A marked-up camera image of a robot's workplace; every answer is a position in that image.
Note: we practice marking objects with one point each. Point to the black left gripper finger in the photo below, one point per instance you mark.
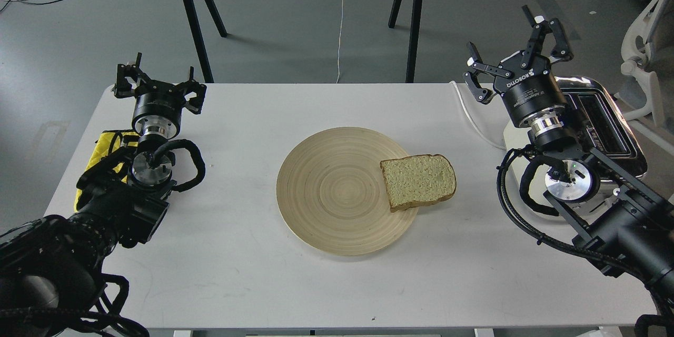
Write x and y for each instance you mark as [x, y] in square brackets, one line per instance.
[190, 94]
[131, 81]

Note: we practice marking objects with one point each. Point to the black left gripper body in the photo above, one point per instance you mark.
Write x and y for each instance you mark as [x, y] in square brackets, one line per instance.
[159, 106]

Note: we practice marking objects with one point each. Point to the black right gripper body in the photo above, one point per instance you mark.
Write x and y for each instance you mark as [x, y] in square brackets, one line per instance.
[529, 90]

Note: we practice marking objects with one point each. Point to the slice of bread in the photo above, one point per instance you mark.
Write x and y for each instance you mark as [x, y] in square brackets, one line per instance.
[418, 180]

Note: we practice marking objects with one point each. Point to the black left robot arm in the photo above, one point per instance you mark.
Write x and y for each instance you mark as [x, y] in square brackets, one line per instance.
[52, 268]

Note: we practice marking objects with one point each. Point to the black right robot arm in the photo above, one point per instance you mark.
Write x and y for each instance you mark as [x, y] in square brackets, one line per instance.
[583, 165]

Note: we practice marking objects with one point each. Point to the cream and chrome toaster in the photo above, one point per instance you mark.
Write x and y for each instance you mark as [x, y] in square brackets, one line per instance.
[602, 126]

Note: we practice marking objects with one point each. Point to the yellow cloth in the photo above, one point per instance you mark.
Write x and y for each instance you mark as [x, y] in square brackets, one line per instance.
[108, 142]

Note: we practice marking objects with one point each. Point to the white office chair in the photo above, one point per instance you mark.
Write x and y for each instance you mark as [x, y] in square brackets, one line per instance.
[646, 51]

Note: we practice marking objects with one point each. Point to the round wooden plate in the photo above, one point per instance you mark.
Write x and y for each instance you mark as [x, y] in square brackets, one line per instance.
[331, 192]

